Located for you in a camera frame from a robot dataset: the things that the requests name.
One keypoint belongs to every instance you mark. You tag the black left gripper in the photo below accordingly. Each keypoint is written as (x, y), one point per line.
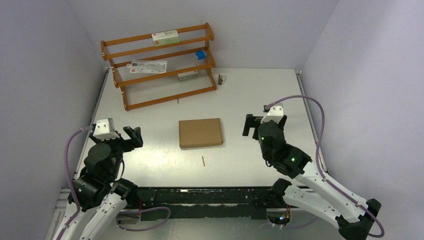
(135, 135)

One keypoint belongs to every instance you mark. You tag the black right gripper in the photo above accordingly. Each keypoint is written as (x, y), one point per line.
(252, 121)

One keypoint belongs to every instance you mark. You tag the brown cardboard box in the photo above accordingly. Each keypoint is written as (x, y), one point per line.
(200, 133)

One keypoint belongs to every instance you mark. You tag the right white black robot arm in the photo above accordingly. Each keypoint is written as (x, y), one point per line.
(351, 214)

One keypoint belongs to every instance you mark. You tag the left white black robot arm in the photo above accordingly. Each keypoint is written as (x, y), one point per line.
(78, 225)

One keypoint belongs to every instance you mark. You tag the grey white small box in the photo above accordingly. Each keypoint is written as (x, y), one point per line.
(188, 75)

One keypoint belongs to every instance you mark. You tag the blue small box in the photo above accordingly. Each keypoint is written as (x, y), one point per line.
(201, 54)

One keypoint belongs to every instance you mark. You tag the green white box top shelf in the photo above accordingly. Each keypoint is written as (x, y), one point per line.
(165, 38)

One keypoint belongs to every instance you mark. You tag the small grey white clip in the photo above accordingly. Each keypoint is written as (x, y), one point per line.
(221, 79)

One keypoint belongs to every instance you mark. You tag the orange wooden shelf rack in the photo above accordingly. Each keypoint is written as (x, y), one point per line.
(142, 90)

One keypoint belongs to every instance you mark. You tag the white flat blister package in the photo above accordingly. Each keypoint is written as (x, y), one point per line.
(147, 67)

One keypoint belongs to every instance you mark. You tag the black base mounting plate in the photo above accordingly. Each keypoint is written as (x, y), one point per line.
(157, 203)

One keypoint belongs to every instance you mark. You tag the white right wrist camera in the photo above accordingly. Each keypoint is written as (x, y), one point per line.
(274, 113)

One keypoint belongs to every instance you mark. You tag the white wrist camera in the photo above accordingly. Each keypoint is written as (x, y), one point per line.
(105, 130)
(274, 113)

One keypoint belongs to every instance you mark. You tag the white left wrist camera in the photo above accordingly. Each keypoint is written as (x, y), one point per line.
(105, 130)

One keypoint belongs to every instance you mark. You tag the aluminium rail frame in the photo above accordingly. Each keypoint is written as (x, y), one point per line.
(237, 152)

